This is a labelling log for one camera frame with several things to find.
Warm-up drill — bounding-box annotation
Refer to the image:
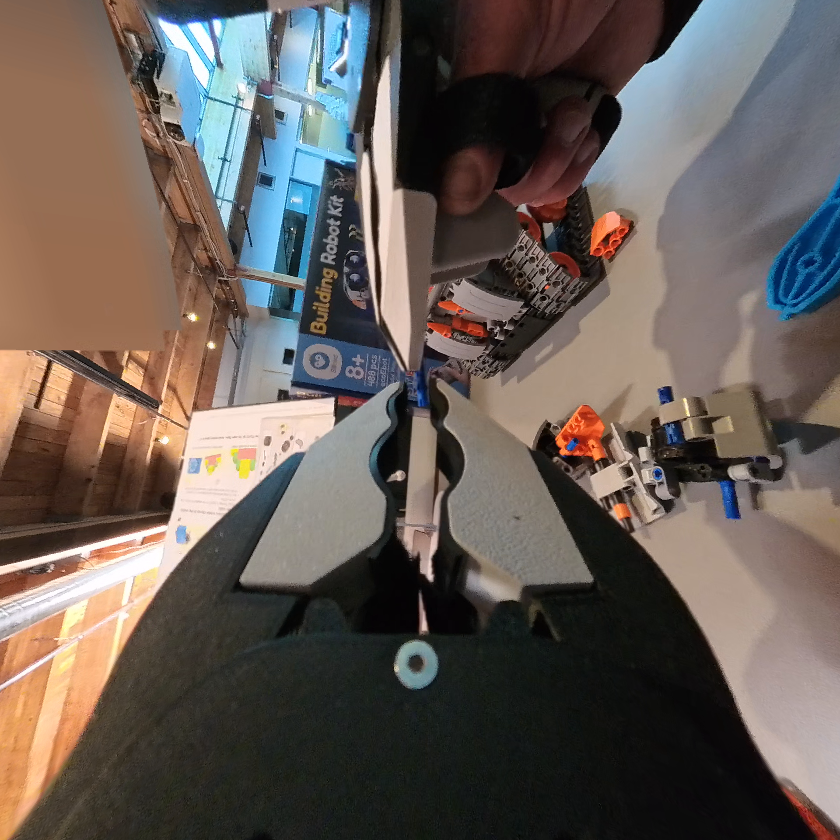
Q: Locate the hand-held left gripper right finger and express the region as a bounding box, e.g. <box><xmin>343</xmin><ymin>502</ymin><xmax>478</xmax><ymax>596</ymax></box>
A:
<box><xmin>428</xmin><ymin>378</ymin><xmax>595</xmax><ymax>605</ymax></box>

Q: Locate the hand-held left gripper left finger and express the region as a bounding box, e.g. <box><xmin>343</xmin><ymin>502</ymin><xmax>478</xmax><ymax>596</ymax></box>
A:
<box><xmin>238</xmin><ymin>381</ymin><xmax>406</xmax><ymax>598</ymax></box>

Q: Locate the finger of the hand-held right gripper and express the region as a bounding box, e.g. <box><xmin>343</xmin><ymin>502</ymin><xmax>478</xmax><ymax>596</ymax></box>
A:
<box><xmin>373</xmin><ymin>51</ymin><xmax>438</xmax><ymax>370</ymax></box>
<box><xmin>356</xmin><ymin>128</ymin><xmax>396</xmax><ymax>352</ymax></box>

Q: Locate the grey beam brick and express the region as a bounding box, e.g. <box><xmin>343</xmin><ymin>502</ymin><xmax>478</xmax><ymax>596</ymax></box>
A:
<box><xmin>400</xmin><ymin>407</ymin><xmax>439</xmax><ymax>585</ymax></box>

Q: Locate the black wheel brick assembly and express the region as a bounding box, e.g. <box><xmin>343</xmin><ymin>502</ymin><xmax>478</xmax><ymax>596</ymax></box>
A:
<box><xmin>630</xmin><ymin>387</ymin><xmax>782</xmax><ymax>521</ymax></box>

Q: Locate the person's right forearm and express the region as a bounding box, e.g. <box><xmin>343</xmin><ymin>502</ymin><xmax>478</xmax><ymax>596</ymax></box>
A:
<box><xmin>646</xmin><ymin>0</ymin><xmax>708</xmax><ymax>65</ymax></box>

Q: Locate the person's right hand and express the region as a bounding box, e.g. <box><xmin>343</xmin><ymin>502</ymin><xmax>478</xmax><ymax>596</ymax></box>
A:
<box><xmin>438</xmin><ymin>0</ymin><xmax>685</xmax><ymax>217</ymax></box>

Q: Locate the blue robot kit box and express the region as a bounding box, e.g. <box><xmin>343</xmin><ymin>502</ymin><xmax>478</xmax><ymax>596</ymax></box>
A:
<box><xmin>290</xmin><ymin>161</ymin><xmax>473</xmax><ymax>403</ymax></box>

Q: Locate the grey orange brick assembly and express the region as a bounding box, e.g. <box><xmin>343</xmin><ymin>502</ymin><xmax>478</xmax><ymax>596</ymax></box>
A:
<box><xmin>533</xmin><ymin>403</ymin><xmax>683</xmax><ymax>534</ymax></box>

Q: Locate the white instruction booklet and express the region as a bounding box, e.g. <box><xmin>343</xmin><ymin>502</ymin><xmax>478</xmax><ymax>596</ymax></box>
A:
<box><xmin>157</xmin><ymin>395</ymin><xmax>337</xmax><ymax>585</ymax></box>

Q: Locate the grey orange tracked toy robot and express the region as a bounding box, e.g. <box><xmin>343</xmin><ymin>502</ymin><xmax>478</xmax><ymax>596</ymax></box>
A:
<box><xmin>425</xmin><ymin>187</ymin><xmax>610</xmax><ymax>380</ymax></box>

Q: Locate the orange curved beam brick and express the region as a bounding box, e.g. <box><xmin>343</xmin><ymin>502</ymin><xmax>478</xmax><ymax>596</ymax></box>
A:
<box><xmin>588</xmin><ymin>211</ymin><xmax>636</xmax><ymax>261</ymax></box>

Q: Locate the blue brick separator tool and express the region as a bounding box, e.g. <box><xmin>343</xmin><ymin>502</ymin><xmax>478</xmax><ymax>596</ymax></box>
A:
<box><xmin>766</xmin><ymin>176</ymin><xmax>840</xmax><ymax>322</ymax></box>

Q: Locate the silver ventilation duct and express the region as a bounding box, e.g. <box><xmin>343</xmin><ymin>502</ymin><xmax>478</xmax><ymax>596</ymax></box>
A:
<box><xmin>0</xmin><ymin>543</ymin><xmax>165</xmax><ymax>643</ymax></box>

